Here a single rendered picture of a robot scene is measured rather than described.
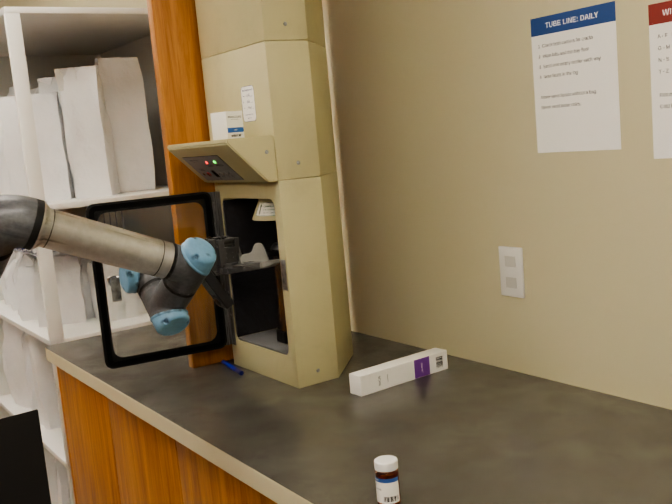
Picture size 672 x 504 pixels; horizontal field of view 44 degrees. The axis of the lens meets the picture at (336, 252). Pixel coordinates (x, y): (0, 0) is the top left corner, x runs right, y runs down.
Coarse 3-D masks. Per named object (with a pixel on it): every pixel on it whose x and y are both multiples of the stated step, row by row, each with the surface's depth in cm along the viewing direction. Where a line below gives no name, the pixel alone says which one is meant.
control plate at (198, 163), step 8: (192, 160) 198; (200, 160) 195; (208, 160) 192; (216, 160) 188; (200, 168) 200; (208, 168) 197; (216, 168) 193; (224, 168) 190; (208, 176) 202; (216, 176) 198; (224, 176) 195; (232, 176) 192; (240, 176) 189
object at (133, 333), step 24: (120, 216) 200; (144, 216) 202; (168, 216) 204; (192, 216) 207; (168, 240) 205; (120, 312) 202; (144, 312) 204; (192, 312) 209; (120, 336) 202; (144, 336) 205; (168, 336) 207; (192, 336) 210
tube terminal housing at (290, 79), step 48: (240, 48) 188; (288, 48) 183; (240, 96) 192; (288, 96) 183; (288, 144) 184; (240, 192) 199; (288, 192) 185; (336, 192) 206; (288, 240) 186; (336, 240) 203; (288, 288) 187; (336, 288) 199; (288, 336) 190; (336, 336) 196; (288, 384) 194
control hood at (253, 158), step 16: (176, 144) 198; (192, 144) 190; (208, 144) 183; (224, 144) 177; (240, 144) 178; (256, 144) 180; (272, 144) 182; (224, 160) 186; (240, 160) 180; (256, 160) 180; (272, 160) 182; (256, 176) 183; (272, 176) 182
